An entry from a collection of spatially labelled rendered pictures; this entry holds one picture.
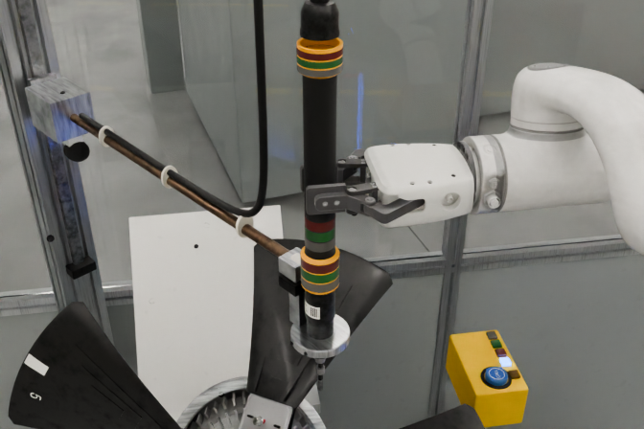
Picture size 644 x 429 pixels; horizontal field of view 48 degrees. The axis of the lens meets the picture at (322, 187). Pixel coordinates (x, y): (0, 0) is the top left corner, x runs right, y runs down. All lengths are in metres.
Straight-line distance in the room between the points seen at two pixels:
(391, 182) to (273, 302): 0.40
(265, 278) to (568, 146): 0.51
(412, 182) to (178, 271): 0.63
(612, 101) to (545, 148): 0.09
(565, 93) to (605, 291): 1.34
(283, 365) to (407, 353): 0.94
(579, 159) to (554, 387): 1.48
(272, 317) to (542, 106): 0.51
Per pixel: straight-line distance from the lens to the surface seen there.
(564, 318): 2.04
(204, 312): 1.26
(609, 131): 0.70
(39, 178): 1.39
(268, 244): 0.87
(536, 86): 0.76
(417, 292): 1.82
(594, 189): 0.81
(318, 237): 0.77
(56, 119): 1.23
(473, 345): 1.45
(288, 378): 1.03
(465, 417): 1.16
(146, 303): 1.27
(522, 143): 0.78
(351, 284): 1.02
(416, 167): 0.75
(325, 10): 0.66
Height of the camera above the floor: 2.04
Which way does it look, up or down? 31 degrees down
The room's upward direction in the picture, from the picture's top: straight up
